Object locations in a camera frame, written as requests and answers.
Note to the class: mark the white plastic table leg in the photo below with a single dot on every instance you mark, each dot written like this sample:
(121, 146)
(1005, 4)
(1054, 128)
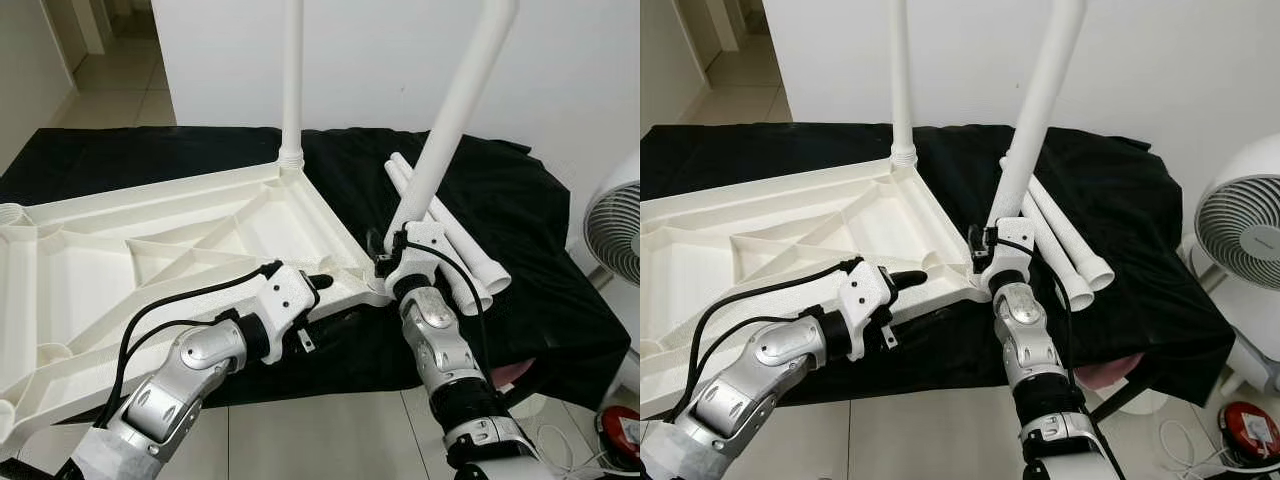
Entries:
(1050, 250)
(1072, 240)
(478, 255)
(450, 120)
(900, 70)
(292, 70)
(1040, 100)
(464, 275)

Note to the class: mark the white plastic children tabletop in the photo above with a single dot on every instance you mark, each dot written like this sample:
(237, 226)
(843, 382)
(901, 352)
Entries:
(90, 260)
(720, 260)

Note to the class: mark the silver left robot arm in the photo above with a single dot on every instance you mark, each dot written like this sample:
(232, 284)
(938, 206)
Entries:
(750, 390)
(170, 400)

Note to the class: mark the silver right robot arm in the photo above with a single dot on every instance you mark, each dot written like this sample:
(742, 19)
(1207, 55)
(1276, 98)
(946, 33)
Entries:
(1020, 330)
(435, 330)

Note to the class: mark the black table cloth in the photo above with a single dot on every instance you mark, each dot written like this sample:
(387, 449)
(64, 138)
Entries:
(1140, 200)
(540, 210)

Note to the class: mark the pink object under table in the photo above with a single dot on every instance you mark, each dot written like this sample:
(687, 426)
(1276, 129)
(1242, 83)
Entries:
(1105, 372)
(512, 375)

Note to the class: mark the black metal rod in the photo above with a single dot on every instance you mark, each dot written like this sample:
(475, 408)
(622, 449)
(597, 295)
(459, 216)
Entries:
(1118, 398)

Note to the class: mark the white round fan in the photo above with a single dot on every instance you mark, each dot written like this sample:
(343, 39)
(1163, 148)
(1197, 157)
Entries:
(615, 230)
(1240, 215)

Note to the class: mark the red round floor device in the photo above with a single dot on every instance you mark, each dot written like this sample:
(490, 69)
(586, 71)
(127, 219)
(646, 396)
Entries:
(620, 430)
(1248, 430)

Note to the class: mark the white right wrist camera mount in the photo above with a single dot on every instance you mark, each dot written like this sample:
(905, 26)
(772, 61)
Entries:
(425, 240)
(1015, 245)

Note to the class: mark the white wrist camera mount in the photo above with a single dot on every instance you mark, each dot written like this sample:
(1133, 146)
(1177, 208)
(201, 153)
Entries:
(865, 295)
(425, 240)
(285, 300)
(1015, 245)

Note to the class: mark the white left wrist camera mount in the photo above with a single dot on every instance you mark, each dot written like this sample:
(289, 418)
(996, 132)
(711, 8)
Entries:
(285, 300)
(865, 295)

